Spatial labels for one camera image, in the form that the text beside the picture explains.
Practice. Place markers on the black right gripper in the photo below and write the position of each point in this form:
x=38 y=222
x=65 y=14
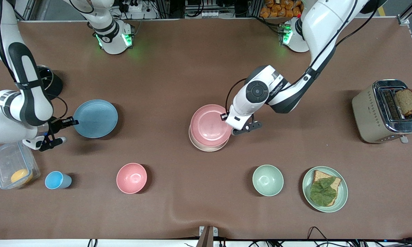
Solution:
x=57 y=124

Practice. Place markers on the pink plate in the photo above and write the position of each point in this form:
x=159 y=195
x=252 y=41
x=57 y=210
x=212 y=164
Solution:
x=209 y=123

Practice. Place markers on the blue plate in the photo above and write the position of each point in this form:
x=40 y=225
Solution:
x=96 y=118

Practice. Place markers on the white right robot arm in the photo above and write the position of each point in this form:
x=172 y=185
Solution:
x=27 y=103

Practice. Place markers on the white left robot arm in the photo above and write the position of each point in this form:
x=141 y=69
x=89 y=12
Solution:
x=322 y=24

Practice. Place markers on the beige plate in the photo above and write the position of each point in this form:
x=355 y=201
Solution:
x=207 y=147

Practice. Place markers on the glass lid blue knob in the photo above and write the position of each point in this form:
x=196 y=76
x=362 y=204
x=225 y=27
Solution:
x=45 y=77

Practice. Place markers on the blue cup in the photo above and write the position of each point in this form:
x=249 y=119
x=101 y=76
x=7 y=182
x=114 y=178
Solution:
x=56 y=180

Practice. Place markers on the orange round food piece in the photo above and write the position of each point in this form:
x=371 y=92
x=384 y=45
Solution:
x=21 y=176

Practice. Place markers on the clear plastic food container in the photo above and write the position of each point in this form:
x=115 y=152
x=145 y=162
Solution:
x=7 y=164

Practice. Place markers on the green bowl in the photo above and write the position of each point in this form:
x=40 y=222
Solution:
x=268 y=180

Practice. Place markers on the pink bowl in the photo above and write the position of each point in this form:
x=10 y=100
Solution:
x=131 y=178

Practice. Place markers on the bread slice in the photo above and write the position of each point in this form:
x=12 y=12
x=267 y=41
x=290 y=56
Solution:
x=319 y=175

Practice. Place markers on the orange snack bags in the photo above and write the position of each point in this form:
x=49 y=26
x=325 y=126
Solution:
x=281 y=8

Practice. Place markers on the green lettuce leaf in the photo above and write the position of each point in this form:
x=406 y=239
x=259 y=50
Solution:
x=324 y=193

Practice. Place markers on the white power strip black plugs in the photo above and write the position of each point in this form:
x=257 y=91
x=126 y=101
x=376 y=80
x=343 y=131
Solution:
x=133 y=7

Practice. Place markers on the green plate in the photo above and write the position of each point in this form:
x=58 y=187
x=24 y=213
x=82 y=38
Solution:
x=343 y=195

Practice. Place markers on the beige chrome toaster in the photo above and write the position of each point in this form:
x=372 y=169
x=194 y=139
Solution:
x=370 y=113

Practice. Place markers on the brown toast slice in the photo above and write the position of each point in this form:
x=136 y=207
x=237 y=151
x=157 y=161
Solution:
x=406 y=101

